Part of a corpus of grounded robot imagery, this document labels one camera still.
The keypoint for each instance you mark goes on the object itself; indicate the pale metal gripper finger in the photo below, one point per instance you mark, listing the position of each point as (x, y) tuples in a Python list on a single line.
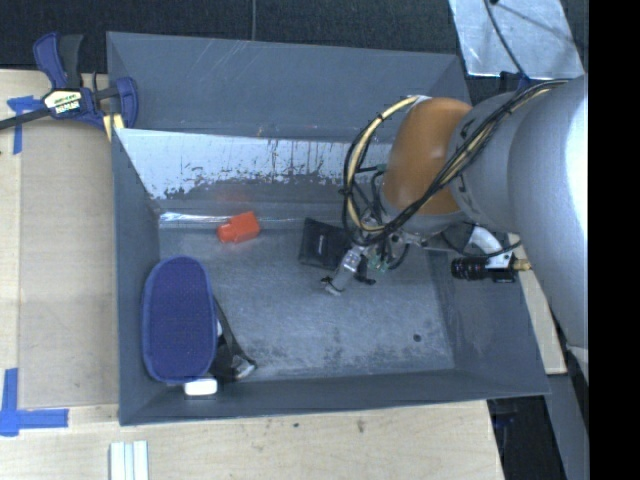
[(338, 271), (345, 279)]

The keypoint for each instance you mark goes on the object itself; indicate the pale wood flat board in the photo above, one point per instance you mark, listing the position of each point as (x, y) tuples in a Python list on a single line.
[(65, 268)]

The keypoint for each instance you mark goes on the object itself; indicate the orange-red plastic block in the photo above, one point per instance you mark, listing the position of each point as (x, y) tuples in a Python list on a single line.
[(239, 227)]

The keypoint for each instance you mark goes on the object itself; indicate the black flat box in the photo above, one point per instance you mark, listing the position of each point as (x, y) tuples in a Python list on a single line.
[(320, 243)]

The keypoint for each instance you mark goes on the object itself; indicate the small white block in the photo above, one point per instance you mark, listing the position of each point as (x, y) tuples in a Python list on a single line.
[(201, 387)]

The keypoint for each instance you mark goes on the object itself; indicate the black cylinder on white bracket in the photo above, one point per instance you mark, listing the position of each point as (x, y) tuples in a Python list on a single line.
[(470, 267)]

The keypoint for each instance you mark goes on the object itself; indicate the grey metal bin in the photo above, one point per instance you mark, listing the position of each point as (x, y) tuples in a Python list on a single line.
[(310, 318)]

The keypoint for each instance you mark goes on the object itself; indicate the blue oval padded brush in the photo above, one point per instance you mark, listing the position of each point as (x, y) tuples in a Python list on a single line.
[(177, 318)]

